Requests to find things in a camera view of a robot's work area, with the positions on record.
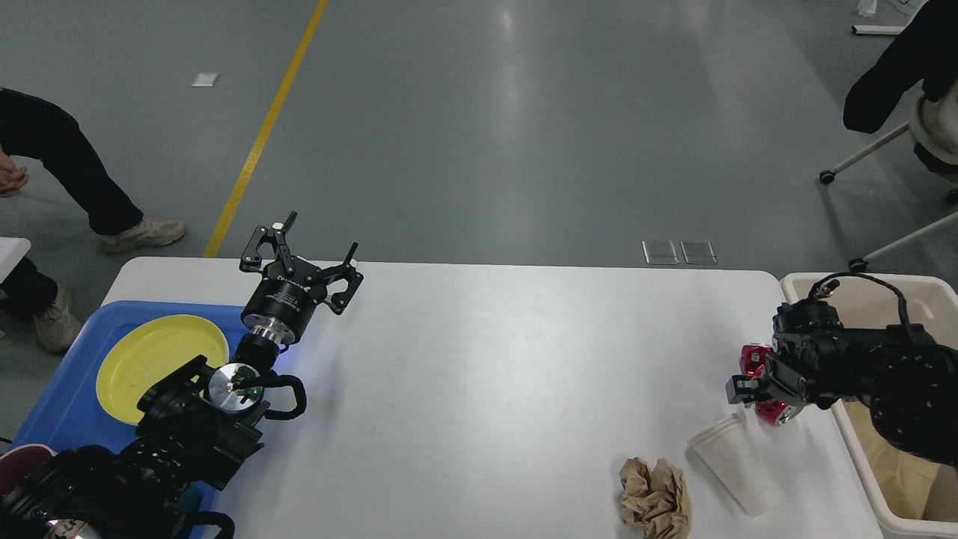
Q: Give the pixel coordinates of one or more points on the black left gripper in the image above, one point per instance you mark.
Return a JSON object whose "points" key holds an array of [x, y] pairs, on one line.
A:
{"points": [[291, 288]]}

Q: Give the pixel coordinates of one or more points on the red snack wrapper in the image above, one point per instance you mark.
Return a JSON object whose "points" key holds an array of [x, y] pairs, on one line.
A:
{"points": [[753, 358]]}

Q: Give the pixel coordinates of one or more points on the pink mug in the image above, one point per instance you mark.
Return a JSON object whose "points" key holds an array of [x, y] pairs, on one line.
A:
{"points": [[20, 462]]}

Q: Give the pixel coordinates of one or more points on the cream plastic bin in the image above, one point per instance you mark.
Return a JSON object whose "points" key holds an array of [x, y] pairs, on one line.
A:
{"points": [[829, 477]]}

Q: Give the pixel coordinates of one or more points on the person in black trousers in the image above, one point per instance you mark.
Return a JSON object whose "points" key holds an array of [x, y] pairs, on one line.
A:
{"points": [[38, 129]]}

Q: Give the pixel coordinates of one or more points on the yellow plate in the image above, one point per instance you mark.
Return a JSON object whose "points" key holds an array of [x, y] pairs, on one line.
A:
{"points": [[149, 353]]}

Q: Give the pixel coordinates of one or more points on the silver floor socket plates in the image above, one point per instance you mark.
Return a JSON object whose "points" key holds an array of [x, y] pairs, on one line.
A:
{"points": [[669, 253]]}

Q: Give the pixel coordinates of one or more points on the blue plastic tray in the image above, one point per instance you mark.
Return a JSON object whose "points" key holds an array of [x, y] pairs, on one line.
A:
{"points": [[67, 389]]}

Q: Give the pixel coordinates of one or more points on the white office chair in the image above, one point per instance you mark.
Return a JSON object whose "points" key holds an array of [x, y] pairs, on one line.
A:
{"points": [[932, 128]]}

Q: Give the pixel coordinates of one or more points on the white paper cup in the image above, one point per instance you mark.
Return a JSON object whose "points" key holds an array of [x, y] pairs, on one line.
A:
{"points": [[733, 458]]}

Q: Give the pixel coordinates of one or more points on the brown paper bag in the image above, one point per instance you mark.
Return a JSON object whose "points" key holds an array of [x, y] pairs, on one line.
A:
{"points": [[913, 488]]}

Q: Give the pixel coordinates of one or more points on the white table leg frame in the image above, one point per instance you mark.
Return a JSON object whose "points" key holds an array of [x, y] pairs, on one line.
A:
{"points": [[889, 31]]}

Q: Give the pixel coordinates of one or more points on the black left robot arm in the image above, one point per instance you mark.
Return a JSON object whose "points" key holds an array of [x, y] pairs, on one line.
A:
{"points": [[248, 387]]}

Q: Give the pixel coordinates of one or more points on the white side table corner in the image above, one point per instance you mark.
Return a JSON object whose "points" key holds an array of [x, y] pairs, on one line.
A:
{"points": [[12, 251]]}

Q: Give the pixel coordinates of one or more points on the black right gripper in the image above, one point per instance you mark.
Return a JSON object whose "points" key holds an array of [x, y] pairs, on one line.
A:
{"points": [[780, 381]]}

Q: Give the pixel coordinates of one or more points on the brown paper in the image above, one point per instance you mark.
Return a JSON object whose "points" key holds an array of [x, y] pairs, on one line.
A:
{"points": [[655, 501]]}

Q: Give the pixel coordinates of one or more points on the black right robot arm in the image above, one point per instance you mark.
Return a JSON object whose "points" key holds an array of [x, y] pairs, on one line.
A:
{"points": [[900, 373]]}

